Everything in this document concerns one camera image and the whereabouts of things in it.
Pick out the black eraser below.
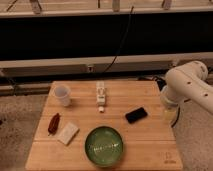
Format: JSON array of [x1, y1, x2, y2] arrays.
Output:
[[125, 107, 148, 124]]

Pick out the dark red marker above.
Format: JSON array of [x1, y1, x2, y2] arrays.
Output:
[[48, 113, 60, 135]]

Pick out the green bowl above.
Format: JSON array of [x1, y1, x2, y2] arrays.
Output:
[[84, 126, 124, 167]]

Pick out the translucent plastic cup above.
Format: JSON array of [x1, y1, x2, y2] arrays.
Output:
[[53, 85, 71, 107]]

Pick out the translucent white end effector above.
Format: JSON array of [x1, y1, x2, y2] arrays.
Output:
[[163, 102, 178, 125]]

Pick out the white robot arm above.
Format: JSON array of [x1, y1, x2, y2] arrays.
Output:
[[160, 61, 213, 125]]

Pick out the white rectangular block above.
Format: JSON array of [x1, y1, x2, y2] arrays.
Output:
[[57, 122, 79, 145]]

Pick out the black hanging cable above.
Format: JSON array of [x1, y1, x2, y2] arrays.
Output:
[[101, 5, 135, 74]]

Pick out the small white cube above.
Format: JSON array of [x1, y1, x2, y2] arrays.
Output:
[[98, 106, 104, 112]]

